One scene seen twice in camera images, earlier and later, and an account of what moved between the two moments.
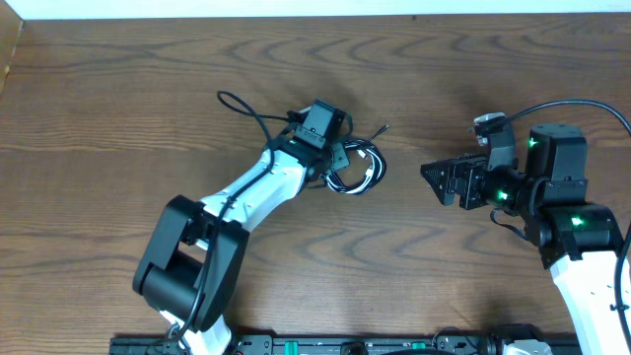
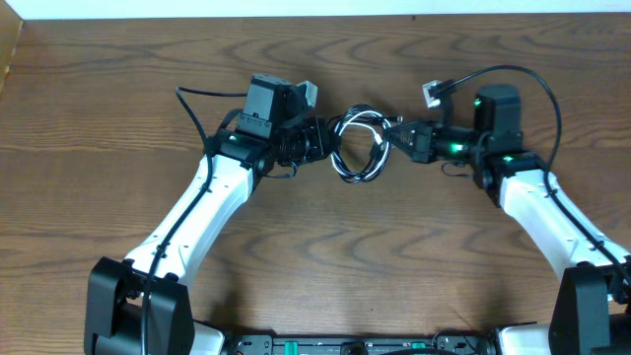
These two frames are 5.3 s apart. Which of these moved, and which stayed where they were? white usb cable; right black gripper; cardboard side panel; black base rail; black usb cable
Moved: white usb cable; black usb cable; right black gripper
Stayed: cardboard side panel; black base rail
